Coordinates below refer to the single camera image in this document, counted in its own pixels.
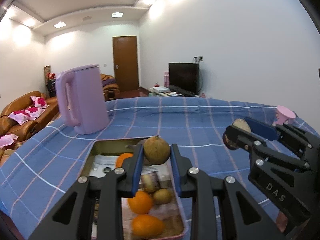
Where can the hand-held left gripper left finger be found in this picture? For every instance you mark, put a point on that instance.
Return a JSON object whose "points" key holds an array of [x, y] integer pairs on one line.
{"points": [[137, 170]]}

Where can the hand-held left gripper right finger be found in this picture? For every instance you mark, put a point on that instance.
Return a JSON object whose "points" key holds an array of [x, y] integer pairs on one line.
{"points": [[176, 170]]}

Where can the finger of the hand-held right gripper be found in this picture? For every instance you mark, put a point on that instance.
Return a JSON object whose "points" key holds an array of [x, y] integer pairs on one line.
{"points": [[260, 147], [262, 129]]}

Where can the small cream-lidded patterned jar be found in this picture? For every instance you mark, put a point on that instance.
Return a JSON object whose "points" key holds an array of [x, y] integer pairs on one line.
{"points": [[150, 181], [242, 125]]}

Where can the orange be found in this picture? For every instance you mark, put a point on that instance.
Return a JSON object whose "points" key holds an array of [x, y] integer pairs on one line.
{"points": [[122, 160], [141, 202], [147, 226]]}

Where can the brown round fruit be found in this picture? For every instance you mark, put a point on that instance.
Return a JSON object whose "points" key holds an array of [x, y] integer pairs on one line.
{"points": [[156, 151]]}

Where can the kiwi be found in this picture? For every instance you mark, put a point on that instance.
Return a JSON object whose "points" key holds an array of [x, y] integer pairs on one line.
{"points": [[162, 196]]}

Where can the pink metal tin box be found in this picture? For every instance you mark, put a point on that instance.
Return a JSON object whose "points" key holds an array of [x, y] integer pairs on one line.
{"points": [[100, 146]]}

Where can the person's right hand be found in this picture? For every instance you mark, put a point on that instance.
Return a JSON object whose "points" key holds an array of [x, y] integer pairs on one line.
{"points": [[282, 221]]}

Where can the pink cartoon cup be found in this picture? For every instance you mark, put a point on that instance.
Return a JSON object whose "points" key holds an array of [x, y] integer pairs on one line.
{"points": [[285, 113]]}

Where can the white printed leaflet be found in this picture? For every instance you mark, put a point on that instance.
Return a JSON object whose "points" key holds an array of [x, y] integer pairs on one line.
{"points": [[102, 161]]}

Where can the colour picture card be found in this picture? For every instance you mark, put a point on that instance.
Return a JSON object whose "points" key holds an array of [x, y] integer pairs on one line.
{"points": [[172, 215]]}

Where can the blue checked tablecloth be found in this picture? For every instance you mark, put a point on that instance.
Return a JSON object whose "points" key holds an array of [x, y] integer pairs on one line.
{"points": [[200, 120]]}

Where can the white television stand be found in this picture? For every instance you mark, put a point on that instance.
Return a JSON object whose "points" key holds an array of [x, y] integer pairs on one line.
{"points": [[175, 94]]}

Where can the white flat box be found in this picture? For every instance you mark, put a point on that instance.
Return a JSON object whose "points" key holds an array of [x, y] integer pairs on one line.
{"points": [[160, 89]]}

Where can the brown leather armchair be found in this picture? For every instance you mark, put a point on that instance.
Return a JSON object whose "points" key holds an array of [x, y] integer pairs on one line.
{"points": [[111, 91]]}

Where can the purple electric kettle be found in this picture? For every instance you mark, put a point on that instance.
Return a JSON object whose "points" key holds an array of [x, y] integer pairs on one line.
{"points": [[87, 100]]}

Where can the black television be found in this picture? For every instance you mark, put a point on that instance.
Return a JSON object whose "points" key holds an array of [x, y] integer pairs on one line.
{"points": [[183, 77]]}

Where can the brown wooden door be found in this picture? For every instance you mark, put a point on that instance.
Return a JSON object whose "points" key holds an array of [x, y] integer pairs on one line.
{"points": [[125, 62]]}

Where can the dark chair with clothes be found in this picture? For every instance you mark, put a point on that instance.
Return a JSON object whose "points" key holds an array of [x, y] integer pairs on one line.
{"points": [[51, 87]]}

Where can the brown leather sofa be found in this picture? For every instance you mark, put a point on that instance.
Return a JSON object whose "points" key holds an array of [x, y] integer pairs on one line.
{"points": [[25, 130]]}

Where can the pink floral pillow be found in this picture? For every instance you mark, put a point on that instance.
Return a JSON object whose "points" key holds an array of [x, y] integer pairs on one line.
{"points": [[38, 101], [8, 140], [23, 115]]}

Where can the brown patterned standing board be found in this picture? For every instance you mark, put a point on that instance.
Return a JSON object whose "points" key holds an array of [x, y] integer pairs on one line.
{"points": [[47, 69]]}

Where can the square ceiling light panel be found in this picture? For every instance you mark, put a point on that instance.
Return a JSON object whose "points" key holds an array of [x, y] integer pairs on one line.
{"points": [[60, 25], [117, 14]]}

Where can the wall socket with plugs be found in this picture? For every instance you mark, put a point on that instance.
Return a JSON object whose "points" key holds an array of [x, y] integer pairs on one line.
{"points": [[198, 58]]}

